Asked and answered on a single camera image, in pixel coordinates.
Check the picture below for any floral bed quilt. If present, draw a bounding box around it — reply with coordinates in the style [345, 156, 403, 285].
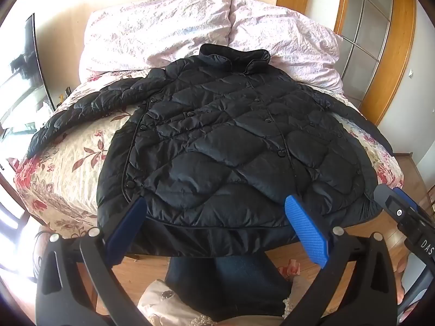
[15, 68, 405, 240]

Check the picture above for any black curved television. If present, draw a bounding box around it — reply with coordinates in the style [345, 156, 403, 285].
[0, 13, 57, 138]

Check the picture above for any person's blue jeans leg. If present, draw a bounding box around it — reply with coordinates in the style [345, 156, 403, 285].
[166, 254, 297, 321]

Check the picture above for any person's white beaded top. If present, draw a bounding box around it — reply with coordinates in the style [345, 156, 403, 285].
[136, 278, 298, 326]

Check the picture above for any wooden framed glass door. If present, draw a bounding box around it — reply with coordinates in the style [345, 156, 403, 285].
[334, 0, 418, 127]

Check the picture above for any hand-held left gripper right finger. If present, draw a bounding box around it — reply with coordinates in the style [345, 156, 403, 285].
[284, 195, 398, 326]

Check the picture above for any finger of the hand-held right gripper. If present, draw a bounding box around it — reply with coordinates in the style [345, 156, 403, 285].
[393, 186, 419, 212]
[373, 183, 403, 218]

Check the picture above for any pink crinkled pillow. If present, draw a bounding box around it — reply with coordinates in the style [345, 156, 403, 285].
[79, 0, 236, 79]
[228, 0, 344, 94]

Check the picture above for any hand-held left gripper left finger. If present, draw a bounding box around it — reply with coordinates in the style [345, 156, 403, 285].
[36, 196, 160, 326]

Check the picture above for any black quilted jacket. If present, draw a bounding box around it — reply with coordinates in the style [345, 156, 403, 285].
[27, 43, 395, 259]

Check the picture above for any person's right hand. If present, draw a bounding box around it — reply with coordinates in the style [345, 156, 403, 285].
[397, 257, 408, 308]

